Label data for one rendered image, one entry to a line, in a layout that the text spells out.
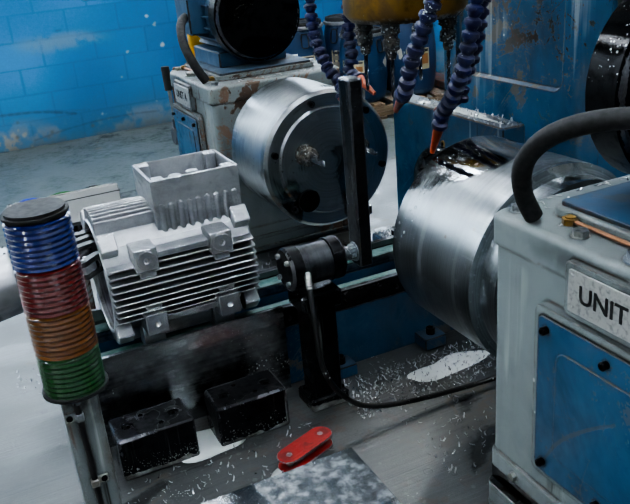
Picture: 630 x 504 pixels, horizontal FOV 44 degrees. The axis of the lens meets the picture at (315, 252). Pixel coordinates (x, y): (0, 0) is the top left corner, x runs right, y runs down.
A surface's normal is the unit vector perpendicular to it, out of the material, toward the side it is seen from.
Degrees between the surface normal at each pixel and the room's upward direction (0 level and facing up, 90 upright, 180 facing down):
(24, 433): 0
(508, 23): 90
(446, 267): 80
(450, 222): 58
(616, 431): 90
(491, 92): 90
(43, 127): 90
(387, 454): 0
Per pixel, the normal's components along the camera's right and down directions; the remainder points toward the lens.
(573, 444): -0.90, 0.24
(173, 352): 0.44, 0.32
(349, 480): -0.08, -0.92
